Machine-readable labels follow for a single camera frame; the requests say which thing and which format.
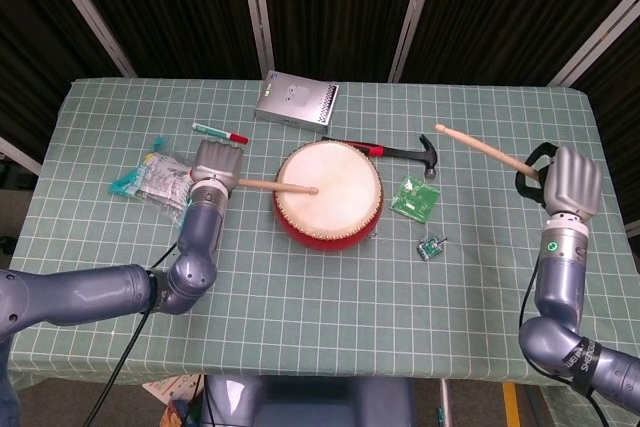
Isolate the dark pleated curtain panel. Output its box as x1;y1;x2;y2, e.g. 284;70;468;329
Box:
257;0;426;82
399;0;640;86
0;0;124;148
57;0;264;79

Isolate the black printed arm strap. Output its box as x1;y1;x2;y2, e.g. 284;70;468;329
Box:
569;339;610;394

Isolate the black claw hammer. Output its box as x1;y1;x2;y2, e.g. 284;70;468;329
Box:
320;133;440;180

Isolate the blue-grey robot torso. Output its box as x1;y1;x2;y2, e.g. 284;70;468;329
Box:
199;374;416;427

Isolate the teal clear snack bag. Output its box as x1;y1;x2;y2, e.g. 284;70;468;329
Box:
108;135;199;228

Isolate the green marker red cap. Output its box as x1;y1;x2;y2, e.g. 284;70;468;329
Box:
191;121;250;145

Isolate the green grid cutting mat table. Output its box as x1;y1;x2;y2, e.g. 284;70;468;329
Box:
0;77;631;393

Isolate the white table leg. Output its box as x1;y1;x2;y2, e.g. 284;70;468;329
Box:
438;379;454;427

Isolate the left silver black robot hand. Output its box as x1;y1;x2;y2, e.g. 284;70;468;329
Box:
189;139;245;198

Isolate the silver earbuds box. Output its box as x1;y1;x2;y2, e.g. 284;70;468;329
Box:
254;69;341;136

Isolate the red drum white skin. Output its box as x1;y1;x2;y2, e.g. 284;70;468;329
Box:
272;140;386;253

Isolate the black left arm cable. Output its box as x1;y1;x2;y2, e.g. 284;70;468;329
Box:
82;241;179;427

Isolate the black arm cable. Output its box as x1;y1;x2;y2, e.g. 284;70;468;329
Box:
517;261;621;427
82;241;179;427

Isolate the green circuit board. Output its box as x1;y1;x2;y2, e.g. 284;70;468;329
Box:
389;174;441;224

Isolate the white partition post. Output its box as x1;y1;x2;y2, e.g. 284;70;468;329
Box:
238;0;275;81
0;135;42;176
388;0;442;83
547;0;640;88
37;0;137;78

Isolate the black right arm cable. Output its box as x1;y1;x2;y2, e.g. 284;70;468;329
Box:
517;261;621;427

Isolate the small green electronic module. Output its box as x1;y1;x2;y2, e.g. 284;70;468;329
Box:
415;234;449;262

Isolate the wooden drumstick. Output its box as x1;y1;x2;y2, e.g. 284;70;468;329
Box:
237;177;320;196
433;122;541;179

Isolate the printed paper boxes pile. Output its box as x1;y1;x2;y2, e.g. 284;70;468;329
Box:
142;374;206;427

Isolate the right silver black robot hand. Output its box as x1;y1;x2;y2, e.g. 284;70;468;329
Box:
515;141;604;222

